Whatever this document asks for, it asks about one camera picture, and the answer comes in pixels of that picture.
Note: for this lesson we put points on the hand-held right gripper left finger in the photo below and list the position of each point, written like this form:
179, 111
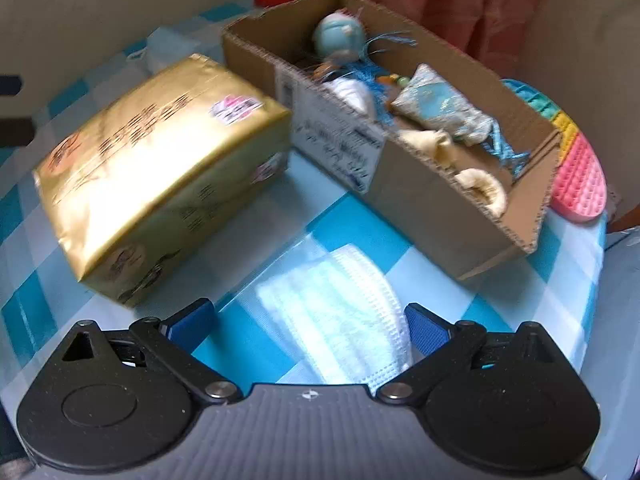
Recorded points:
192, 320

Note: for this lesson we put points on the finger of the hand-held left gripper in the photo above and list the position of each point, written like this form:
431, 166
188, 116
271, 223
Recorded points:
9, 85
15, 130

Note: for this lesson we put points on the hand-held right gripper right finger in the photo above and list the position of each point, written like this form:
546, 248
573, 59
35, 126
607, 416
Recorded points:
425, 327

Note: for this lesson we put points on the blue face mask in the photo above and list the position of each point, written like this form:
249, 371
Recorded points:
167, 50
330, 310

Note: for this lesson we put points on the cardboard box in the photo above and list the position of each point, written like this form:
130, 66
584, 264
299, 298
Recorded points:
425, 200

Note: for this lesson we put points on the cream scrunchie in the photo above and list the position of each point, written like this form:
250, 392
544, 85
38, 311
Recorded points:
480, 185

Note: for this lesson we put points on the embroidered sachet with blue tassel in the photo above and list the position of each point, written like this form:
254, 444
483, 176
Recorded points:
440, 100

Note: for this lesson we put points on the blue checked tablecloth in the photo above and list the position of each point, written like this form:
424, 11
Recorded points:
350, 225

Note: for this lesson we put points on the gold tissue pack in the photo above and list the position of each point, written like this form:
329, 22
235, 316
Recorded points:
150, 170

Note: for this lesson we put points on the colourful silicone bubble mat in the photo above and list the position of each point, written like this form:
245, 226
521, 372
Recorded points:
580, 175

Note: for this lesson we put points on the red plastic tool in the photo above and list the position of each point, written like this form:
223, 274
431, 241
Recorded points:
275, 1

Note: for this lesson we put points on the round blue plush toy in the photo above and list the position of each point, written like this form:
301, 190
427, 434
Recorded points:
340, 35

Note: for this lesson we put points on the pink curtain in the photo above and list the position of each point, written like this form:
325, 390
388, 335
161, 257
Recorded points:
440, 0

